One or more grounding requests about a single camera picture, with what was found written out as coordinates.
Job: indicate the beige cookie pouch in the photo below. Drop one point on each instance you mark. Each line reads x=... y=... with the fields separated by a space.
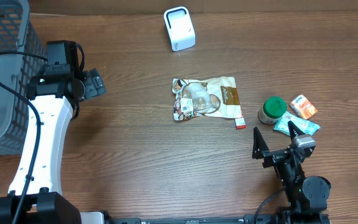
x=214 y=97

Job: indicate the white barcode scanner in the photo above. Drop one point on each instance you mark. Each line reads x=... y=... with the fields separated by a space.
x=179 y=28

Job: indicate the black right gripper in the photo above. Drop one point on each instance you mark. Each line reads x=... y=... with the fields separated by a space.
x=273 y=157

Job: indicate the green lid jar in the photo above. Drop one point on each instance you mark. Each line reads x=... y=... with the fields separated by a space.
x=272 y=110

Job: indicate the orange small packet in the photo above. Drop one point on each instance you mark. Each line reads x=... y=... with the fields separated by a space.
x=303 y=107

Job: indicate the red stick packet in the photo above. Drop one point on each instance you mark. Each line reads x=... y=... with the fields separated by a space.
x=240 y=122

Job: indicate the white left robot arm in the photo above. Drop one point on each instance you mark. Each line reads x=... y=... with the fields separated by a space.
x=53 y=97

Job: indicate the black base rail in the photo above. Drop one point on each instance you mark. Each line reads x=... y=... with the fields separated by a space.
x=197 y=220

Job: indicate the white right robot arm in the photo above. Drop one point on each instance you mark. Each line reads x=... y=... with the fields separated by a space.
x=307 y=196

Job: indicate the teal snack packet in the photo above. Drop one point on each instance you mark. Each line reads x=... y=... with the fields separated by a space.
x=305 y=126

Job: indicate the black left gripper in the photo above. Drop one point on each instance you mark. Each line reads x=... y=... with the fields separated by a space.
x=92 y=83

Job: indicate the grey plastic mesh basket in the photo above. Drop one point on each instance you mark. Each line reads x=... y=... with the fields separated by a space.
x=21 y=51

